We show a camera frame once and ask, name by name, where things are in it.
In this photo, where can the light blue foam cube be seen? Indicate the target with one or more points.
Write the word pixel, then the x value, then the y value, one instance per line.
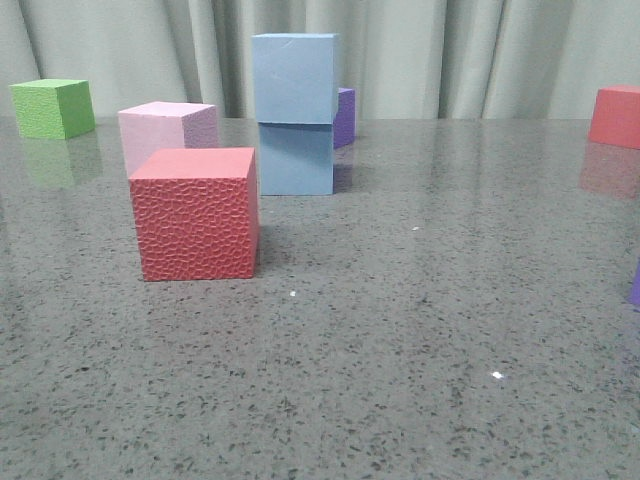
pixel 295 159

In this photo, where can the darker blue foam cube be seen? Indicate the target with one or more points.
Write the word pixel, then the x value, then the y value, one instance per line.
pixel 295 77

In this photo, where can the purple foam cube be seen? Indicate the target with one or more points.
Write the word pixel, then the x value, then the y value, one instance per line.
pixel 344 125
pixel 634 295

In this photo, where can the red textured foam cube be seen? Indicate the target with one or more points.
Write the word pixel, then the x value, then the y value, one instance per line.
pixel 196 213

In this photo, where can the pink foam cube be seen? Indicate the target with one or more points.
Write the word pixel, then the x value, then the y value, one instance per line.
pixel 146 128

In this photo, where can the grey-green curtain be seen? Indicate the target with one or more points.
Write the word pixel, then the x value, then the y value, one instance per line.
pixel 405 59

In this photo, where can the green foam cube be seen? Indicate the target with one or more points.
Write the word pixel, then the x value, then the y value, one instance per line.
pixel 53 108

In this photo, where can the purple foam cube near right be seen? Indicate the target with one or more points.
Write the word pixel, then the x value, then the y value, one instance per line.
pixel 634 295

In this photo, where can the red foam cube far right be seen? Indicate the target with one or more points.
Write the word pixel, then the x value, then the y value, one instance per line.
pixel 615 119

